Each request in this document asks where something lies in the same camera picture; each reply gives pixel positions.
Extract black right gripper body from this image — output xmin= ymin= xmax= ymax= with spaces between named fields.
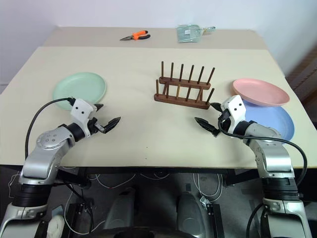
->
xmin=217 ymin=110 xmax=232 ymax=131

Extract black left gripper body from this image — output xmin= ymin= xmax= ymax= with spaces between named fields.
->
xmin=87 ymin=117 xmax=106 ymax=136

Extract wooden dish rack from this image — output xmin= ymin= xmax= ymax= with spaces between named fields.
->
xmin=154 ymin=61 xmax=216 ymax=111

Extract green plate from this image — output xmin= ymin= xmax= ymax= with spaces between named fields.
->
xmin=52 ymin=71 xmax=107 ymax=111

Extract pink plate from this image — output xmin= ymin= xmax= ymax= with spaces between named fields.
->
xmin=232 ymin=78 xmax=291 ymax=108

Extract blue plate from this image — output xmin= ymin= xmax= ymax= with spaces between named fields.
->
xmin=241 ymin=99 xmax=296 ymax=142

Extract clear plastic bag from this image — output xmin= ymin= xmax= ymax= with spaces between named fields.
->
xmin=176 ymin=24 xmax=216 ymax=44

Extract dark grey rounded shape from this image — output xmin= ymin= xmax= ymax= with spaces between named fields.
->
xmin=176 ymin=191 xmax=208 ymax=237
xmin=103 ymin=190 xmax=136 ymax=230

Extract white cloth bundle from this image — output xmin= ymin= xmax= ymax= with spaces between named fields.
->
xmin=48 ymin=214 xmax=65 ymax=238

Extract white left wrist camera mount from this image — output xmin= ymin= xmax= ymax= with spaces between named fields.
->
xmin=70 ymin=98 xmax=98 ymax=138

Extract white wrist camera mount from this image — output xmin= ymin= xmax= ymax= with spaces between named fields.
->
xmin=70 ymin=98 xmax=98 ymax=138
xmin=220 ymin=95 xmax=248 ymax=135

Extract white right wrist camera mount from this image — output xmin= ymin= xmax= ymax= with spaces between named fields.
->
xmin=220 ymin=95 xmax=248 ymax=135

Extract black table frame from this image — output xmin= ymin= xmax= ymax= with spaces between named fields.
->
xmin=0 ymin=165 xmax=262 ymax=187

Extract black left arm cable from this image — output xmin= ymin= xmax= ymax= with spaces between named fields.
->
xmin=24 ymin=98 xmax=76 ymax=161

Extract white cable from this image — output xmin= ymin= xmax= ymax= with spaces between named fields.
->
xmin=94 ymin=173 xmax=137 ymax=191
xmin=192 ymin=173 xmax=224 ymax=202

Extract orange handled pliers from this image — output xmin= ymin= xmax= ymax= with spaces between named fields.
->
xmin=119 ymin=30 xmax=151 ymax=42

